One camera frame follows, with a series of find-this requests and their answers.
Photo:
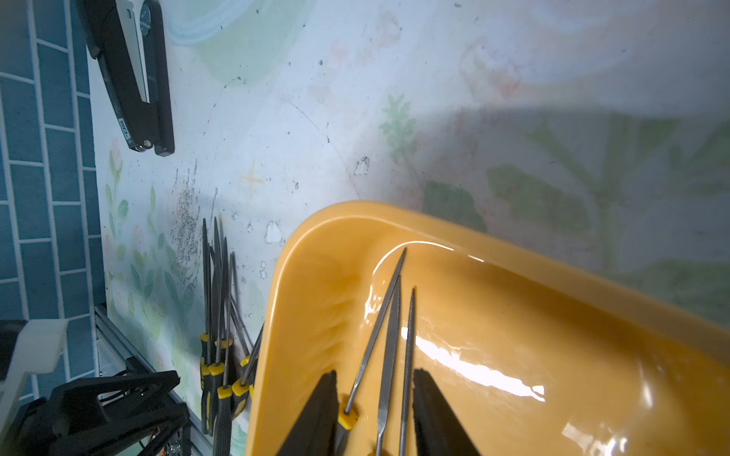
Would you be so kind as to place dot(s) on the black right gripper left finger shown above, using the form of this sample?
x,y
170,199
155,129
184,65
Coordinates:
x,y
314,432

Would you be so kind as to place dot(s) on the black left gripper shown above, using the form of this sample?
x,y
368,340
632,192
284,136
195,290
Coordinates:
x,y
102,416

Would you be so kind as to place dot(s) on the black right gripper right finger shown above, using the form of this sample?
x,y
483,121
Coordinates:
x,y
438,430

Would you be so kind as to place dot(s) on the file tool yellow black handle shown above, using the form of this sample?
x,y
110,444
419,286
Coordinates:
x,y
347,418

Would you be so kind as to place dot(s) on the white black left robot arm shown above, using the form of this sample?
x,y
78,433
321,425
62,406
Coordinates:
x,y
34,347

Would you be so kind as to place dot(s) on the round file in pile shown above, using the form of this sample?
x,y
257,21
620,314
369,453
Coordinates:
x,y
237,324

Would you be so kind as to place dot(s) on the lone angled file tool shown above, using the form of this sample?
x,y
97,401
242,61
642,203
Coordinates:
x,y
243,387

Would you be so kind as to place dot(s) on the flat file in pile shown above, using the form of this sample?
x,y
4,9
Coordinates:
x,y
222,431

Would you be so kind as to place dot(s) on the yellow plastic storage tray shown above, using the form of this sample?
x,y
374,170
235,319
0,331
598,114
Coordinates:
x,y
535,357

